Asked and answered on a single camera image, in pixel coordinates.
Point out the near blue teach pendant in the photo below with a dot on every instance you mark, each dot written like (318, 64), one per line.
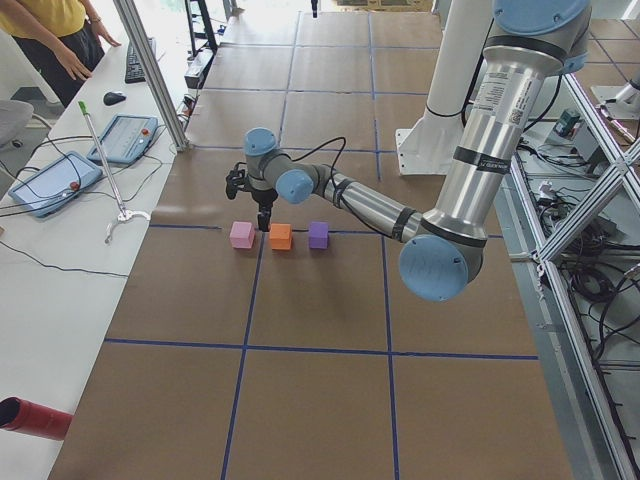
(55, 185)

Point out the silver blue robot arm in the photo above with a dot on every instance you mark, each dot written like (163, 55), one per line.
(528, 42)

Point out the silver reacher grabber tool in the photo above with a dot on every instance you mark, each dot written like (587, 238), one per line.
(125, 215)

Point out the person in yellow shirt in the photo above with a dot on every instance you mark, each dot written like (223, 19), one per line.
(61, 39)

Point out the black keyboard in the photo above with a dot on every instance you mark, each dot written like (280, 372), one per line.
(134, 72)

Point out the red cylinder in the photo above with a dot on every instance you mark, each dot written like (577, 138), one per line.
(25, 417)

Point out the blue teach pendant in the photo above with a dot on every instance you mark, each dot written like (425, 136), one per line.
(55, 185)
(126, 138)

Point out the white camera post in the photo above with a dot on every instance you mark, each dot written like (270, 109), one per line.
(428, 147)

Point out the far blue teach pendant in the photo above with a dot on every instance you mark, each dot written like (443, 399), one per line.
(126, 138)

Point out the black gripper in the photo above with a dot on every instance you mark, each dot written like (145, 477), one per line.
(262, 198)

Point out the aluminium frame post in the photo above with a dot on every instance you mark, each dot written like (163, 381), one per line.
(137, 35)

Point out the pink foam block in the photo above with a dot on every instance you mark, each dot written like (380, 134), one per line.
(242, 235)

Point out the black computer mouse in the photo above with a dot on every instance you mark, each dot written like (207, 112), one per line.
(112, 98)

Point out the purple foam block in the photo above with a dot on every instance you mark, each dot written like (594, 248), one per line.
(318, 235)

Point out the orange foam block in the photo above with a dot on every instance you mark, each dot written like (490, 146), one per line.
(280, 236)

